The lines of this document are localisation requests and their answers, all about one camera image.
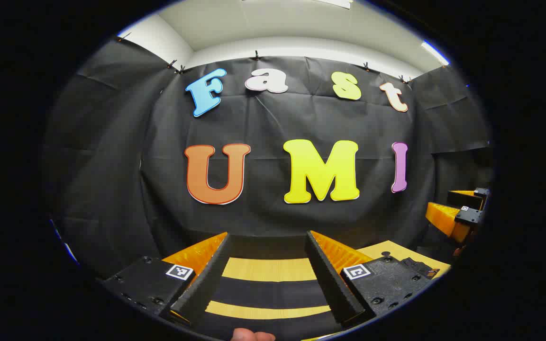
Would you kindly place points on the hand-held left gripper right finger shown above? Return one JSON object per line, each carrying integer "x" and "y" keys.
{"x": 330, "y": 279}

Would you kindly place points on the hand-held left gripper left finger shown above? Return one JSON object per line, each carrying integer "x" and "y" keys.
{"x": 206, "y": 279}

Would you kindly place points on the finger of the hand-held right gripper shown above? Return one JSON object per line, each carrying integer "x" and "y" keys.
{"x": 443, "y": 218}
{"x": 465, "y": 199}

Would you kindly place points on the ceiling light panel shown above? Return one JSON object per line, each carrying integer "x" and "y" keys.
{"x": 332, "y": 3}
{"x": 435, "y": 52}

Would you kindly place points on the black backdrop cloth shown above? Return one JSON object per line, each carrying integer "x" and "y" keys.
{"x": 273, "y": 123}

